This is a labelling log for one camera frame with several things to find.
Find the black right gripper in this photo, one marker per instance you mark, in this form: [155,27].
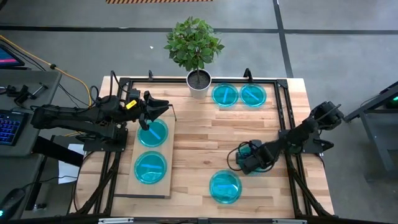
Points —
[256,161]

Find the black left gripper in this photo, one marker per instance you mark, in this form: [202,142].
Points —
[136,112]

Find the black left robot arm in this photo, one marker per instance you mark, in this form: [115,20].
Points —
[77,115]

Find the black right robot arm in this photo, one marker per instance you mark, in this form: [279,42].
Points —
[298,133]

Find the black table clamp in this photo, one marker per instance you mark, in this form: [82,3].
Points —
[247,74]
[150,75]

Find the white plant pot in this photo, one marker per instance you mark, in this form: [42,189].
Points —
[199,93]

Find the silver aluminium bar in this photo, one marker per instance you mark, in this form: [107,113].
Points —
[115,220]
[289,221]

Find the green potted tree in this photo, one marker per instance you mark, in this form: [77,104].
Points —
[192,43]

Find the black rectangular panel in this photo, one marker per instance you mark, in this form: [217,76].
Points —
[59,151]

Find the white paper sheet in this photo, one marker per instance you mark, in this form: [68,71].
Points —
[66,172]

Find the grey desk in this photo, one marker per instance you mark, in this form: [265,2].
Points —
[46,77]

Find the workbench with grey legs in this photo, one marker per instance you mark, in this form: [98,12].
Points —
[377,140]

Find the black metal tool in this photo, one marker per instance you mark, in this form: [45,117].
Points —
[18,93]

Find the black backlit keyboard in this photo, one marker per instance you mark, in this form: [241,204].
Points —
[11,127]

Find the black box with green light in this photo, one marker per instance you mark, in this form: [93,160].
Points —
[392,99]

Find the computer monitor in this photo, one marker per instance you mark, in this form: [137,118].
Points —
[7,57]

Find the black computer mouse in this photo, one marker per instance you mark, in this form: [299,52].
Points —
[11,200]

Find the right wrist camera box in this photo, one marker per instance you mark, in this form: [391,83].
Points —
[254,145]

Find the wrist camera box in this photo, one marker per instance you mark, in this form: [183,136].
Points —
[254,145]
[134,93]

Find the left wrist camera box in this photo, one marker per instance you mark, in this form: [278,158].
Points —
[134,93]

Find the black aluminium table frame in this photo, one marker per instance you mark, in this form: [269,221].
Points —
[171,81]

